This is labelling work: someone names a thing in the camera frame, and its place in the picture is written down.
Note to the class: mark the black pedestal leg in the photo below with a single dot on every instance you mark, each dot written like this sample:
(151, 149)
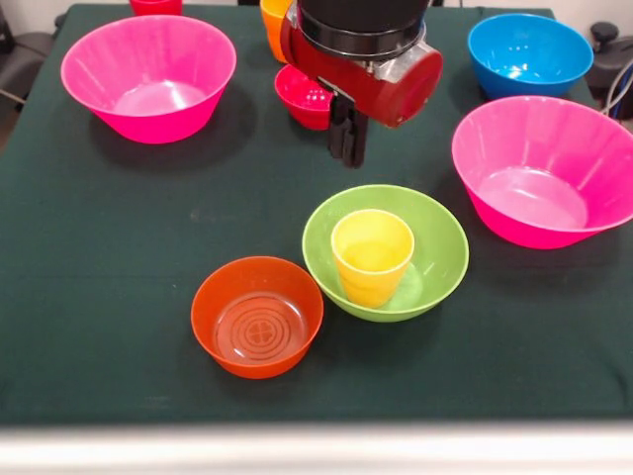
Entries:
(605, 54)

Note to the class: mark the crimson cup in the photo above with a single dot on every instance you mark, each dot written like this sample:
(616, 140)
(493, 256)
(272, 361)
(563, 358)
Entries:
(155, 6)

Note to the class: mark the orange cup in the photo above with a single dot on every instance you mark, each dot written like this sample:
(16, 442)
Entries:
(274, 29)

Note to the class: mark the yellow cup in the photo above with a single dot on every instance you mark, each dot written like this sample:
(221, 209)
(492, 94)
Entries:
(371, 267)

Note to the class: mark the dark green tablecloth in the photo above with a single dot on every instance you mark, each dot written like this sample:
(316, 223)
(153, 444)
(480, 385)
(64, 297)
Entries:
(148, 222)

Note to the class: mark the orange bowl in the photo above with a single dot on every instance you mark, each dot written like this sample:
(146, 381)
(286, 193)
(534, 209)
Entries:
(257, 321)

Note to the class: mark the large pink bowl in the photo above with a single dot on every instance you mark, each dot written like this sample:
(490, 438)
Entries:
(148, 84)
(539, 188)

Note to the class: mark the small crimson bowl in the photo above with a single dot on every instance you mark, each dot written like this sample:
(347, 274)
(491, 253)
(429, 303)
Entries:
(304, 101)

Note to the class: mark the green bowl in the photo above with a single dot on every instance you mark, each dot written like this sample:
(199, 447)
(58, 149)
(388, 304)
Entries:
(440, 247)

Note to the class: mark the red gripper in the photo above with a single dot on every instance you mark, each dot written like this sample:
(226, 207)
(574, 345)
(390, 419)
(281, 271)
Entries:
(376, 94)

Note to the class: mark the blue bowl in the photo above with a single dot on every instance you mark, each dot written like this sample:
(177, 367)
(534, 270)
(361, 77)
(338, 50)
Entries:
(529, 59)

